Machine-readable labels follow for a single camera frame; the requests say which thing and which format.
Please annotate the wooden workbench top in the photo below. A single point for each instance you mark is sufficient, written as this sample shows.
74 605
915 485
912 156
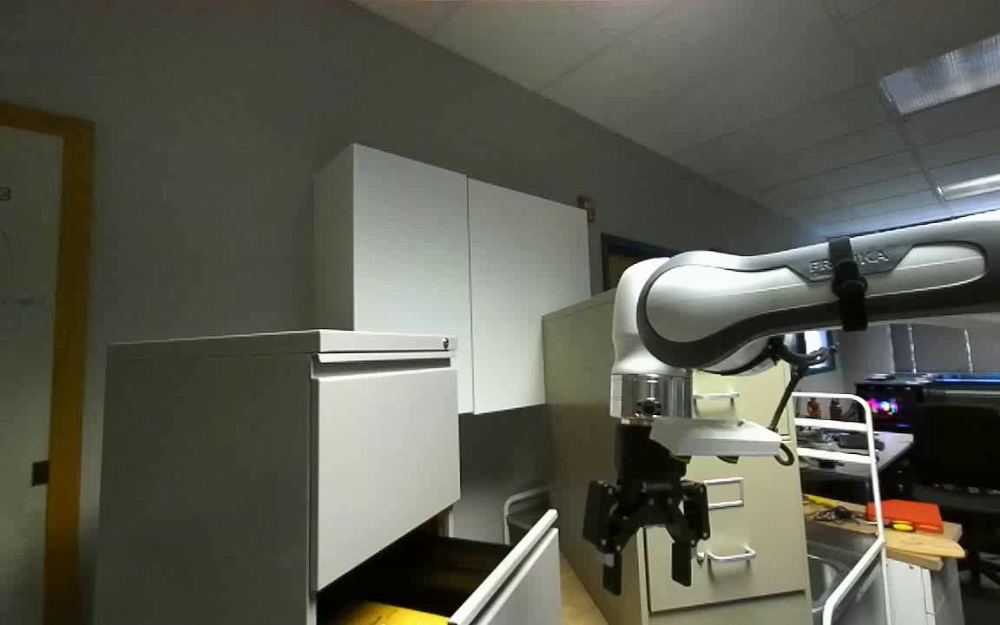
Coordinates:
929 542

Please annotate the white tubular rack frame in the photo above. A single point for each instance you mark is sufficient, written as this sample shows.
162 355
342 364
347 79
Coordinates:
871 462

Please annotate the beige metal file cabinet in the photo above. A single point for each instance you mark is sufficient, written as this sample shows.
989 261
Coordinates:
572 417

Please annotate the orange box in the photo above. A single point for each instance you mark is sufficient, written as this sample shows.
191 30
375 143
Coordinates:
902 516

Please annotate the black office chair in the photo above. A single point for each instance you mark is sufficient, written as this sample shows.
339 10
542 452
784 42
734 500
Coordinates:
963 455

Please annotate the large ceiling light panel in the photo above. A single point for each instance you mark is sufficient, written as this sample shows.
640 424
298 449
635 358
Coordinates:
969 59

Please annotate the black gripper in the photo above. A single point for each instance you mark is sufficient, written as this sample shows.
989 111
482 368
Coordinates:
653 470

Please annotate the cluttered dark desk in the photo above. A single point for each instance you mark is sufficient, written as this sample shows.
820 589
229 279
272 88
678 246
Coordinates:
988 400

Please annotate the wood-framed whiteboard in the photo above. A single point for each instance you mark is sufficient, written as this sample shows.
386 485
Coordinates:
0 348

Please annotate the grey two-drawer cabinet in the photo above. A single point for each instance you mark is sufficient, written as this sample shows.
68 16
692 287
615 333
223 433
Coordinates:
207 473

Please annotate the grey plain drawer front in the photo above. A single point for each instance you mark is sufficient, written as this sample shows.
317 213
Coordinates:
388 470

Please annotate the computer monitor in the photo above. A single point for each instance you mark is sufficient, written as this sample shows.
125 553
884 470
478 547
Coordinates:
816 348

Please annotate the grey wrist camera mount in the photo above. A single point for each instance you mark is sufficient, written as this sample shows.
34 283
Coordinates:
726 435

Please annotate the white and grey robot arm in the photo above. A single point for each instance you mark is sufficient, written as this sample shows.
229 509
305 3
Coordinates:
731 301

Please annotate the white wall cabinet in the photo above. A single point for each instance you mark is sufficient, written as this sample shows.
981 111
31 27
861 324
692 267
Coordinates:
453 265

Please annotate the grey cabinet drawer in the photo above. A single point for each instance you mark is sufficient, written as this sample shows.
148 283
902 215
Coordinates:
518 586

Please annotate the yellow folder in drawer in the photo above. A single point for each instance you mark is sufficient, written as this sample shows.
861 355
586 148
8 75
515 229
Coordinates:
388 613

